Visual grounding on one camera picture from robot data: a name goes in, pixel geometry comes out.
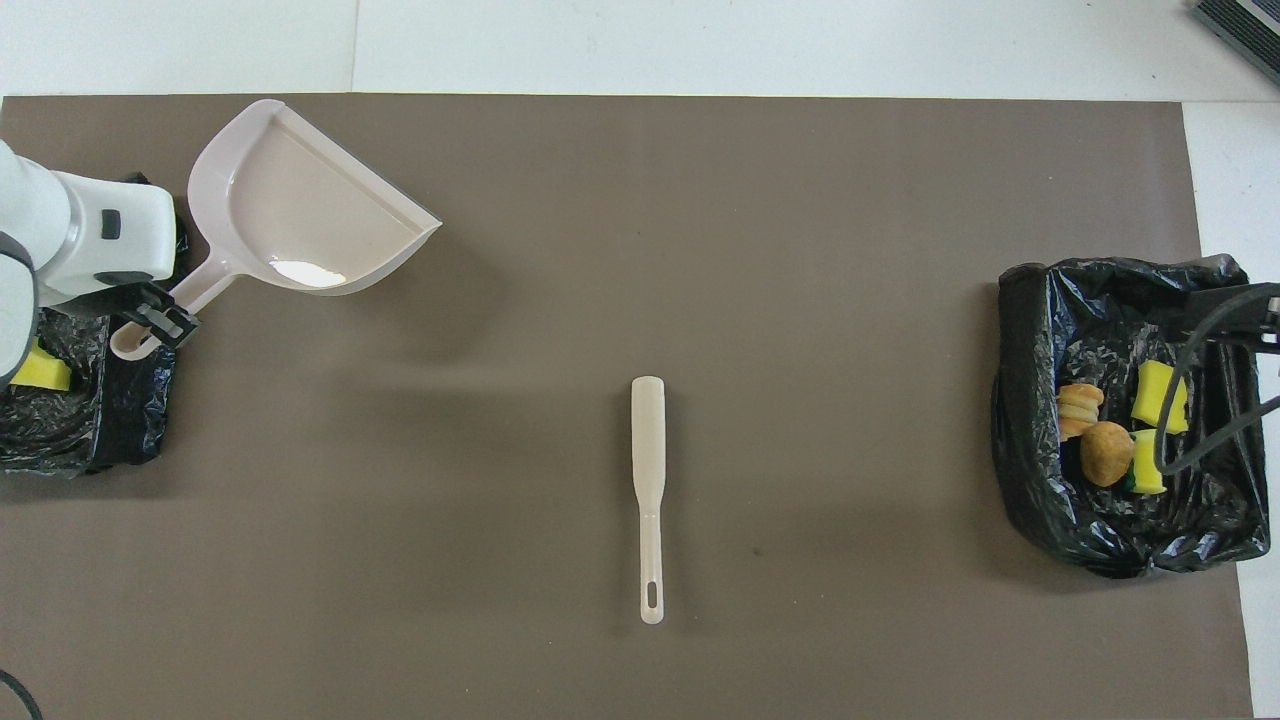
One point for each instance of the brown paper table mat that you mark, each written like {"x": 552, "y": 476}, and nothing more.
{"x": 640, "y": 250}

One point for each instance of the yellow sponge wedge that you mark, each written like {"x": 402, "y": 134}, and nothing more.
{"x": 40, "y": 372}

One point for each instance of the beige plastic dustpan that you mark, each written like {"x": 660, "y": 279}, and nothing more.
{"x": 300, "y": 210}

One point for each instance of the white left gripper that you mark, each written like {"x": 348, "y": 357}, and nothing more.
{"x": 120, "y": 225}

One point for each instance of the brown bread roll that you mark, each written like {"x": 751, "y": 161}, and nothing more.
{"x": 1107, "y": 455}

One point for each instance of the grey ribbed device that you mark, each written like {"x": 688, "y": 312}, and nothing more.
{"x": 1250, "y": 25}

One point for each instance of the orange striped bread piece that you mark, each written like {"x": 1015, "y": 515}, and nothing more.
{"x": 1080, "y": 405}

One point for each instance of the green yellow trapezoid sponge piece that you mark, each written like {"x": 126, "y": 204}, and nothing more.
{"x": 1150, "y": 395}

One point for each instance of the green yellow notched sponge piece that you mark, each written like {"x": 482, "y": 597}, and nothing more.
{"x": 1147, "y": 460}

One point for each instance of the black bag lined bin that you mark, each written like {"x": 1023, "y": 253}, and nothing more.
{"x": 130, "y": 420}
{"x": 1030, "y": 400}

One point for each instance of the beige plastic hand brush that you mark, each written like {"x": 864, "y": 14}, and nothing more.
{"x": 648, "y": 440}

